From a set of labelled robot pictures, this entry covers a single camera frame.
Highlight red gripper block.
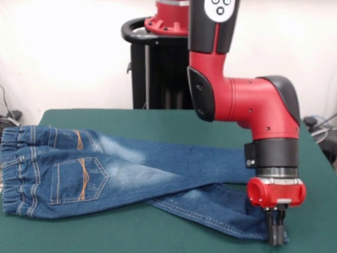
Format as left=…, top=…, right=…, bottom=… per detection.
left=246, top=177, right=308, bottom=247

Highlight blue denim jeans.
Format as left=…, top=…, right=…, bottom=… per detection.
left=0, top=125, right=290, bottom=245

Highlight black office chair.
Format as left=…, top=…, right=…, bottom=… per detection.
left=303, top=115, right=337, bottom=171

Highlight dark green table cloth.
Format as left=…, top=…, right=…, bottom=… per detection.
left=0, top=109, right=337, bottom=253

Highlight light blue cable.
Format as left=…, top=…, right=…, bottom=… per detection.
left=310, top=113, right=332, bottom=124

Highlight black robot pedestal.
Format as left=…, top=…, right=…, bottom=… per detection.
left=121, top=17, right=195, bottom=110

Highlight black cable tangle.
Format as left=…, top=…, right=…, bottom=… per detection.
left=0, top=84, right=23, bottom=127

